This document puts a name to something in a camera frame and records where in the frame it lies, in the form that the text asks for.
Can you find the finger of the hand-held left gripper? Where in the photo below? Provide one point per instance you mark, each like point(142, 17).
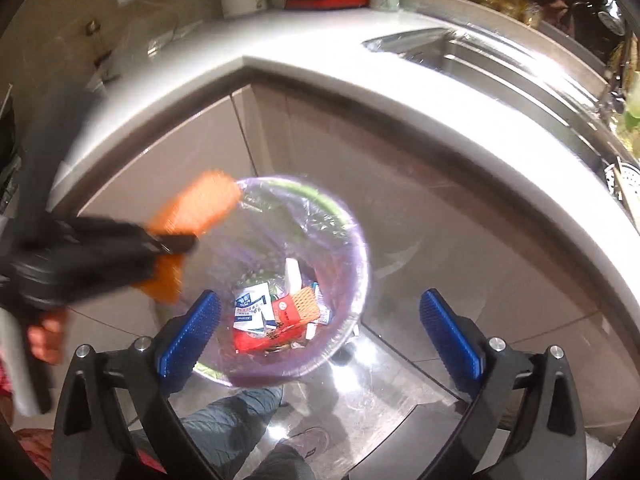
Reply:
point(172, 243)

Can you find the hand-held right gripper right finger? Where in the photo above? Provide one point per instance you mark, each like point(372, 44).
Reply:
point(450, 332)

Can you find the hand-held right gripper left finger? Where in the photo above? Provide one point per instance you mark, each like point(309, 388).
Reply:
point(187, 332)

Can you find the large orange foam fruit net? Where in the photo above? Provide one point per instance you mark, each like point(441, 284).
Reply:
point(200, 205)

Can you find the red snack packet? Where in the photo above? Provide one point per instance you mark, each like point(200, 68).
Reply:
point(255, 342)

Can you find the orange sponge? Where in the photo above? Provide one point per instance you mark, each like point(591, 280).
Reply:
point(252, 305)

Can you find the small orange foam fruit net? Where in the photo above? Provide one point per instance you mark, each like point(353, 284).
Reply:
point(305, 305)

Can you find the bin with purple bag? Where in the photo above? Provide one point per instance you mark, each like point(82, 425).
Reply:
point(320, 220)

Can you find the person's left hand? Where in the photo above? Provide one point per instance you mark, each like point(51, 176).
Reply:
point(47, 340)

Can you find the person's leg in jeans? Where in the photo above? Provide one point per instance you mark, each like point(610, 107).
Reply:
point(285, 467)
point(230, 420)

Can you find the beige cabinet door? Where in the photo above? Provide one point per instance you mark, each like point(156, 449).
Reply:
point(175, 135)
point(425, 200)

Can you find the grey shoe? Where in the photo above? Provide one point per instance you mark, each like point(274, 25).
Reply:
point(305, 442)

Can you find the pink patterned clothing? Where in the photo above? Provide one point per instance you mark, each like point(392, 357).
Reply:
point(35, 452)

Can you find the clear plastic bag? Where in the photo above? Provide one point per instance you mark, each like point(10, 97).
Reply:
point(170, 35)

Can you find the white colander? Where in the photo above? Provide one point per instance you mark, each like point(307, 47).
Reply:
point(627, 180)

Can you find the stainless steel sink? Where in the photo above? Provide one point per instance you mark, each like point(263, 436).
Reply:
point(475, 60)

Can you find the straw brush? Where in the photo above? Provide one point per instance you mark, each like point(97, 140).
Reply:
point(627, 60)

